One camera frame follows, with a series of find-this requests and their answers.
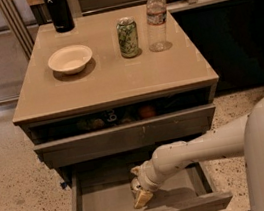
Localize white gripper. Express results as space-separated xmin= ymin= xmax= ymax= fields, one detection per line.
xmin=130 ymin=160 xmax=161 ymax=209

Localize silver 7up can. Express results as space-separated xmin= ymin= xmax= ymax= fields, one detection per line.
xmin=130 ymin=178 xmax=143 ymax=198

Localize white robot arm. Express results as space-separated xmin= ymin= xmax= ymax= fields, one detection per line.
xmin=131 ymin=98 xmax=264 ymax=211

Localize grey middle drawer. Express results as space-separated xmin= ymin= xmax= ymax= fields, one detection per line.
xmin=71 ymin=146 xmax=232 ymax=211

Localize grey drawer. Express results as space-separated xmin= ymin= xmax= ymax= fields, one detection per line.
xmin=34 ymin=87 xmax=215 ymax=168
xmin=71 ymin=146 xmax=232 ymax=211

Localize orange fruit in drawer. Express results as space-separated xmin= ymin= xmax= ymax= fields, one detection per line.
xmin=138 ymin=105 xmax=157 ymax=119

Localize grey top drawer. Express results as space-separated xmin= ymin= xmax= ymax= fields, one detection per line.
xmin=34 ymin=87 xmax=215 ymax=168

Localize grey drawer cabinet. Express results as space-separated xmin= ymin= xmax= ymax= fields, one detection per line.
xmin=0 ymin=0 xmax=232 ymax=185

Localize green soda can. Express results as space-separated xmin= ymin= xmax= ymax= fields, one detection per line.
xmin=116 ymin=17 xmax=139 ymax=58

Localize black snack bag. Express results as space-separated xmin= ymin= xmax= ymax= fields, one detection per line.
xmin=76 ymin=108 xmax=132 ymax=131

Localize white paper bowl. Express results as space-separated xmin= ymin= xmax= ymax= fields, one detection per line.
xmin=48 ymin=45 xmax=93 ymax=75

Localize clear plastic water bottle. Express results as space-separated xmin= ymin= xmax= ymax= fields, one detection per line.
xmin=146 ymin=0 xmax=168 ymax=52

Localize black insulated flask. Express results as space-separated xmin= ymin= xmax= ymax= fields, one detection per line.
xmin=44 ymin=0 xmax=74 ymax=33

